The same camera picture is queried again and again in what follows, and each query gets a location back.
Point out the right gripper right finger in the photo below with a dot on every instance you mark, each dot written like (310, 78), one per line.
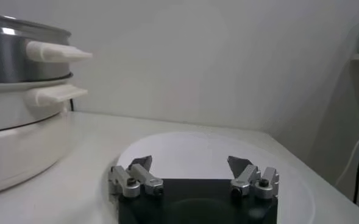
(250, 178)

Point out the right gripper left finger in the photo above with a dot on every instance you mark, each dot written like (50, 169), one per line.
(135, 179)

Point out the stainless steel steamer basket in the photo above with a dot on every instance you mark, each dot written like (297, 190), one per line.
(8, 58)

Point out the cream electric cooking pot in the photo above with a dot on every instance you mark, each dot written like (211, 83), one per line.
(14, 152)

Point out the white round plate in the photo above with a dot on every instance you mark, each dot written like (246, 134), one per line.
(197, 152)

